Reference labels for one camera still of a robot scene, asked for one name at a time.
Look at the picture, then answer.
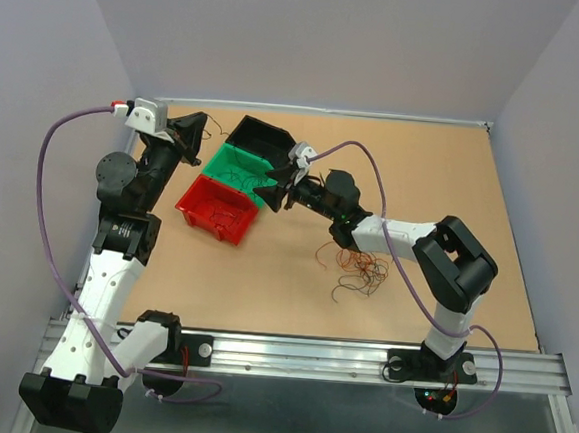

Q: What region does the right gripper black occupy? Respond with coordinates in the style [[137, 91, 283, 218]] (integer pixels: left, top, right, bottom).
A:
[[250, 159, 343, 222]]

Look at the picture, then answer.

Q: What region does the single thin dark cable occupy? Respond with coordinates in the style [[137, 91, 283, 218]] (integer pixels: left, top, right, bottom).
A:
[[199, 113, 231, 145]]

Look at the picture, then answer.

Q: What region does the cable bundle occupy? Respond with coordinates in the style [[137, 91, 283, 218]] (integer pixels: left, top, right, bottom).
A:
[[311, 241, 393, 308]]

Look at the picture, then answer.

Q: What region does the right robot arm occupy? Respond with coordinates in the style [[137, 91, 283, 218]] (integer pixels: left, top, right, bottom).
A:
[[254, 169, 498, 382]]

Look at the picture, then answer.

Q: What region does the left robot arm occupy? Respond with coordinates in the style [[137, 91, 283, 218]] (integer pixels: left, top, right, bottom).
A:
[[18, 99, 208, 433]]

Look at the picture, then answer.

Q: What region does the green plastic bin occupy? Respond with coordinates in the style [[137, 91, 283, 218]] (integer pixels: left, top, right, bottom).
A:
[[203, 143, 275, 208]]

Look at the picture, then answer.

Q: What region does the black plastic bin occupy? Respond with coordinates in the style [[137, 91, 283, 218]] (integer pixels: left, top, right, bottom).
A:
[[225, 115, 296, 168]]

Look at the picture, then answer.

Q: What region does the red plastic bin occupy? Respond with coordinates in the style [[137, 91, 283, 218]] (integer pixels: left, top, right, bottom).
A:
[[175, 174, 259, 246]]

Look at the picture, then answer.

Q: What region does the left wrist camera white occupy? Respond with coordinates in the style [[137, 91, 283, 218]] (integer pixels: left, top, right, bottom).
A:
[[111, 97, 171, 142]]

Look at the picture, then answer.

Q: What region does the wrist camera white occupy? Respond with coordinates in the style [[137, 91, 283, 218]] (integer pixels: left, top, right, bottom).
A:
[[111, 97, 171, 142], [288, 141, 318, 186]]

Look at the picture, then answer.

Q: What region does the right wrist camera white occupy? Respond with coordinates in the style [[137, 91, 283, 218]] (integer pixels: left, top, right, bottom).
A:
[[288, 141, 318, 186]]

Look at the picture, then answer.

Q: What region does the aluminium mounting rail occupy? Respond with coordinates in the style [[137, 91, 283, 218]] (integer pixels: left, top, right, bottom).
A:
[[37, 311, 576, 400]]

